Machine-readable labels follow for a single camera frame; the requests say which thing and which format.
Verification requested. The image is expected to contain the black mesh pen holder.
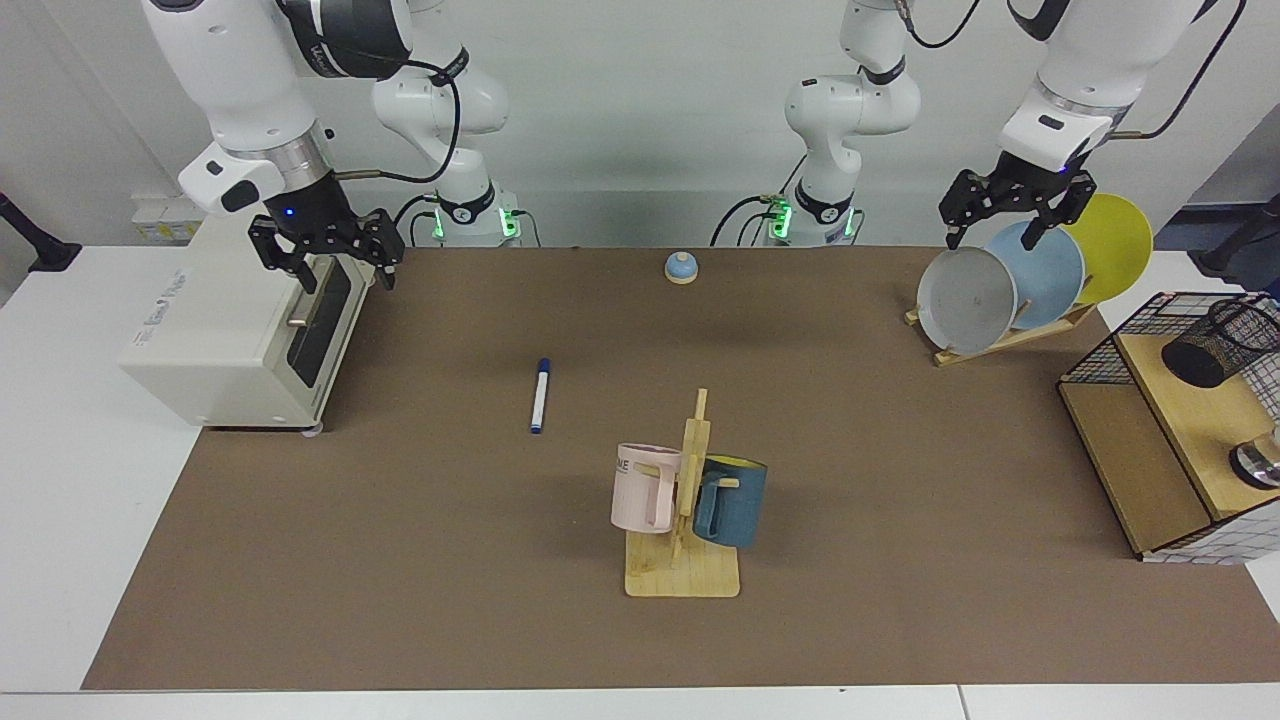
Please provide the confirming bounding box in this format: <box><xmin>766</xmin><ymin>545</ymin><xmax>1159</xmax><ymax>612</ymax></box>
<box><xmin>1161</xmin><ymin>298</ymin><xmax>1280</xmax><ymax>389</ymax></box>

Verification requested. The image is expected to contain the light blue plate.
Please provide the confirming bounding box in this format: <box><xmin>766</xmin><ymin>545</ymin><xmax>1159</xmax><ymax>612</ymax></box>
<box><xmin>985</xmin><ymin>220</ymin><xmax>1086</xmax><ymax>331</ymax></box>

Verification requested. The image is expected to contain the grey plate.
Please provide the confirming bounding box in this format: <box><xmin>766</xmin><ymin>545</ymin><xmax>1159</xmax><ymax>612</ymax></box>
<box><xmin>916</xmin><ymin>246</ymin><xmax>1019</xmax><ymax>355</ymax></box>

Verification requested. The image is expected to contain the yellow plate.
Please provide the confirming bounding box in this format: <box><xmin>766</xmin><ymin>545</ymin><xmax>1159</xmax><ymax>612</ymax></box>
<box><xmin>1050</xmin><ymin>193</ymin><xmax>1154</xmax><ymax>306</ymax></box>

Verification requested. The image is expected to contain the pale toaster oven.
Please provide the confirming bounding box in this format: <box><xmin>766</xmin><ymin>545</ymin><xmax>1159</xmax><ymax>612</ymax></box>
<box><xmin>118</xmin><ymin>213</ymin><xmax>379</xmax><ymax>436</ymax></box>

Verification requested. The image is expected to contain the wooden plate rack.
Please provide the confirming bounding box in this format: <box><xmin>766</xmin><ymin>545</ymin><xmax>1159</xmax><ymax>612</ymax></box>
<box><xmin>905</xmin><ymin>300</ymin><xmax>1099</xmax><ymax>368</ymax></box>

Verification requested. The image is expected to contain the black tripod leg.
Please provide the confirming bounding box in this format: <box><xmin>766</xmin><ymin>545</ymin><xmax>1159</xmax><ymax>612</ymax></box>
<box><xmin>1188</xmin><ymin>195</ymin><xmax>1280</xmax><ymax>291</ymax></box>

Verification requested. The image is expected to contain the black stand foot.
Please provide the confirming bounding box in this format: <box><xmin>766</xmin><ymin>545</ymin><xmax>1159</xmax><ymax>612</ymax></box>
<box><xmin>0</xmin><ymin>192</ymin><xmax>83</xmax><ymax>273</ymax></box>

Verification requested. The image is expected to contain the brown table cloth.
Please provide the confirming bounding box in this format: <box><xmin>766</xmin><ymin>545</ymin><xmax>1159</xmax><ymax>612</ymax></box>
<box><xmin>82</xmin><ymin>245</ymin><xmax>1280</xmax><ymax>691</ymax></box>

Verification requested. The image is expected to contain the glass lid with metal knob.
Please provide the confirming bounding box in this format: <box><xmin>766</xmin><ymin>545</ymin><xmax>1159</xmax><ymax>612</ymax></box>
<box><xmin>1229</xmin><ymin>425</ymin><xmax>1280</xmax><ymax>491</ymax></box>

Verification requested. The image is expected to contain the pink cup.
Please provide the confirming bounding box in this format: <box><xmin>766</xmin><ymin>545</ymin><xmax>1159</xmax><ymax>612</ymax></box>
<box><xmin>611</xmin><ymin>443</ymin><xmax>683</xmax><ymax>534</ymax></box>

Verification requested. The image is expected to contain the dark blue cup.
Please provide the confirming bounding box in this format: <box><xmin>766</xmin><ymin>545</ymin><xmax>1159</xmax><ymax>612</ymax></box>
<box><xmin>692</xmin><ymin>455</ymin><xmax>769</xmax><ymax>549</ymax></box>

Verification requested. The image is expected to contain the wooden cup stand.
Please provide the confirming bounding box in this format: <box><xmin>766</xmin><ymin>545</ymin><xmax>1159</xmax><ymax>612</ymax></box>
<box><xmin>625</xmin><ymin>388</ymin><xmax>742</xmax><ymax>599</ymax></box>

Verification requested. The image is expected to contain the black base cable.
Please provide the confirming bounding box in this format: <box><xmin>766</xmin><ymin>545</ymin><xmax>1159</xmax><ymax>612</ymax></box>
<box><xmin>393</xmin><ymin>193</ymin><xmax>443</xmax><ymax>247</ymax></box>
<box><xmin>710</xmin><ymin>190</ymin><xmax>801</xmax><ymax>248</ymax></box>

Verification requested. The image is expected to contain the white wall socket box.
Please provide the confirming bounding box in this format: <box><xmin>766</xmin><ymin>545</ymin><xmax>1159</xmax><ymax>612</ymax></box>
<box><xmin>130</xmin><ymin>193</ymin><xmax>213</xmax><ymax>246</ymax></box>

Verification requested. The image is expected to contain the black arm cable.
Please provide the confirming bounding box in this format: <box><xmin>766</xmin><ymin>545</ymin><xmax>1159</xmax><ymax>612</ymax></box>
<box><xmin>333</xmin><ymin>55</ymin><xmax>471</xmax><ymax>185</ymax></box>
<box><xmin>1108</xmin><ymin>0</ymin><xmax>1249</xmax><ymax>141</ymax></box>

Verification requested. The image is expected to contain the wire basket with wooden floor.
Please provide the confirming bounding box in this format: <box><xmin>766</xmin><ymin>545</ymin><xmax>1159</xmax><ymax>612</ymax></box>
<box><xmin>1058</xmin><ymin>291</ymin><xmax>1280</xmax><ymax>566</ymax></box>

